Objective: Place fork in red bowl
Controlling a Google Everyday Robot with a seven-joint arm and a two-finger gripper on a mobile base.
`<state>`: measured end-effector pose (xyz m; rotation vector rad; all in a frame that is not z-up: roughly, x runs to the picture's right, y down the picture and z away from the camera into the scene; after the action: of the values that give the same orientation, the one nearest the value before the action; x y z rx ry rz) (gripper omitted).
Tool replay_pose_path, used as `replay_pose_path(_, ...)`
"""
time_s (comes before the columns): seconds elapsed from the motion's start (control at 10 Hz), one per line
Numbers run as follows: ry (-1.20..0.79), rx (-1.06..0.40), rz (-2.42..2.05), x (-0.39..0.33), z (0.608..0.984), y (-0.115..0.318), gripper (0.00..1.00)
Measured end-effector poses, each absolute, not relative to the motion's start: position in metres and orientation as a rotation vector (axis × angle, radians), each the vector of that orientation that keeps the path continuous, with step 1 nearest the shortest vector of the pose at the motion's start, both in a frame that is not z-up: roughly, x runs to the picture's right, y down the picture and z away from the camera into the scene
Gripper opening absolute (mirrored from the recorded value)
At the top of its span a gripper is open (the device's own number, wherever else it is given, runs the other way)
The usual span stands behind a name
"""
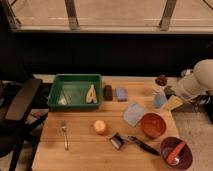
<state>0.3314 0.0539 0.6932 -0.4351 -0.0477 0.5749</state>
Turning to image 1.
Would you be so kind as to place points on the light blue cloth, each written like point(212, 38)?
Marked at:
point(133, 114)

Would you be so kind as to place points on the dark brown block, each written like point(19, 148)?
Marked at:
point(108, 95)

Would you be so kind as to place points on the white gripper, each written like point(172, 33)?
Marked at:
point(184, 90)

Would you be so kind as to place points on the silver metal fork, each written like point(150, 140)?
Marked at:
point(64, 131)

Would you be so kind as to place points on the red bowl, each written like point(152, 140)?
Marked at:
point(153, 125)

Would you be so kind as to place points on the blue sponge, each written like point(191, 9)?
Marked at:
point(121, 94)

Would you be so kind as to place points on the black office chair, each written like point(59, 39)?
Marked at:
point(14, 130)

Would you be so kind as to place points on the green plastic tray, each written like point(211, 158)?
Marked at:
point(69, 91)

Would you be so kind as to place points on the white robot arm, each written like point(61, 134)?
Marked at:
point(201, 78)

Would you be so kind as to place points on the red spoon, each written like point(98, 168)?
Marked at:
point(175, 152)

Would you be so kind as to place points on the purple bowl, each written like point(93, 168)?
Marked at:
point(185, 158)

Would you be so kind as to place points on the light blue cup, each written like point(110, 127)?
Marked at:
point(159, 100)

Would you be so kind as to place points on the black handled peeler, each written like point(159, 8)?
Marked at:
point(118, 141)

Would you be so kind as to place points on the orange round fruit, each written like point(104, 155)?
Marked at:
point(100, 127)

